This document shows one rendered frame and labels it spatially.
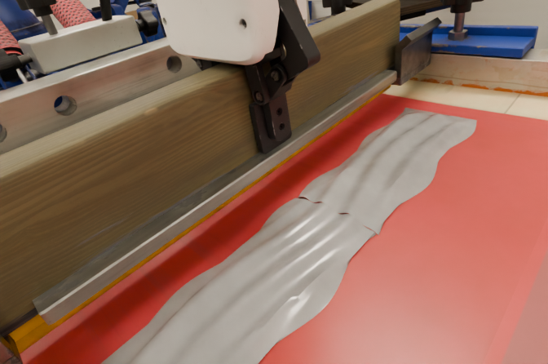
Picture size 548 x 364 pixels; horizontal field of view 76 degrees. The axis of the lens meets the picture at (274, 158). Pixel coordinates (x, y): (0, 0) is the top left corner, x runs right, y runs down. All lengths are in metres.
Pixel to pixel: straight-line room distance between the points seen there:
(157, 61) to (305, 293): 0.34
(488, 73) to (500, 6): 1.83
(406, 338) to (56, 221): 0.18
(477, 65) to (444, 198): 0.20
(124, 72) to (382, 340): 0.37
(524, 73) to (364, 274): 0.29
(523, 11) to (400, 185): 2.01
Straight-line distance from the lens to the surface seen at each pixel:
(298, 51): 0.21
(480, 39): 0.46
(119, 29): 0.50
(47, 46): 0.48
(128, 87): 0.45
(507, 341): 0.21
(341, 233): 0.23
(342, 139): 0.34
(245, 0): 0.20
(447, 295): 0.22
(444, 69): 0.45
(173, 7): 0.25
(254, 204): 0.28
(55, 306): 0.21
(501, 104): 0.41
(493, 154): 0.33
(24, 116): 0.43
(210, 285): 0.22
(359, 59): 0.35
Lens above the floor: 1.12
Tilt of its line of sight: 31 degrees down
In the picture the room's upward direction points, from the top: 11 degrees counter-clockwise
